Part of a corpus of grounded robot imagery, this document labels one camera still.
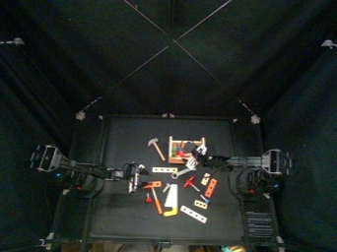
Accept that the grey head wooden toy hammer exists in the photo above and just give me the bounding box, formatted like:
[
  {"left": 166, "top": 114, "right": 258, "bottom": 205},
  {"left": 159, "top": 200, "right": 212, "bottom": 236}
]
[{"left": 146, "top": 137, "right": 167, "bottom": 162}]

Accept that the wooden toy toolbox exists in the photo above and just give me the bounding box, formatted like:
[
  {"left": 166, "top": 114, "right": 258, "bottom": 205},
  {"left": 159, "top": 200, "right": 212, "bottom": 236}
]
[{"left": 167, "top": 135, "right": 209, "bottom": 164}]

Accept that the long wooden strip with holes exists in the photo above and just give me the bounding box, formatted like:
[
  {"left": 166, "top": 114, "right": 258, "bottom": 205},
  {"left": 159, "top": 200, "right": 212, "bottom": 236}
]
[{"left": 179, "top": 205, "right": 210, "bottom": 224}]

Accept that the orange toy hammer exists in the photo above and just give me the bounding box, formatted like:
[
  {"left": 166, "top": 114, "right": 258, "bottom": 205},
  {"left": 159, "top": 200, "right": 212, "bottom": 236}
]
[{"left": 142, "top": 180, "right": 165, "bottom": 216}]

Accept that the toy saw yellow handle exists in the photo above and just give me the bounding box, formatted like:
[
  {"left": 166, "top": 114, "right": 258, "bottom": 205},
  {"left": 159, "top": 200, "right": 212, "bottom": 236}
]
[{"left": 162, "top": 183, "right": 181, "bottom": 218}]

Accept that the grey toy wrench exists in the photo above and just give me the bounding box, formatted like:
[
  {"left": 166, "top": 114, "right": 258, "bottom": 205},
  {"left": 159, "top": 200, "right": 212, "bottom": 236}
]
[{"left": 170, "top": 166, "right": 198, "bottom": 180}]

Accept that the red toy screwdriver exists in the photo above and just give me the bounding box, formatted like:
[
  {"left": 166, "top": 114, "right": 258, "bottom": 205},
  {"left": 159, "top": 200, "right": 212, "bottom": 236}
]
[{"left": 182, "top": 175, "right": 202, "bottom": 193}]

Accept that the orange strip with holes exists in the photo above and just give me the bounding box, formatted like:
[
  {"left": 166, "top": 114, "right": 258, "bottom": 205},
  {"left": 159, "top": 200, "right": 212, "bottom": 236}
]
[{"left": 203, "top": 177, "right": 220, "bottom": 199}]

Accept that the white label sticker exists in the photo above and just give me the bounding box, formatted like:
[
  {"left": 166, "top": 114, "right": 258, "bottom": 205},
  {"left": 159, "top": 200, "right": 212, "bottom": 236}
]
[{"left": 245, "top": 211, "right": 274, "bottom": 239}]

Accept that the short wooden strip with holes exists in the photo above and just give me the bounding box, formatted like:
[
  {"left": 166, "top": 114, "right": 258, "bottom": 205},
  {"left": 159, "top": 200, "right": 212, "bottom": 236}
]
[{"left": 151, "top": 166, "right": 179, "bottom": 174}]

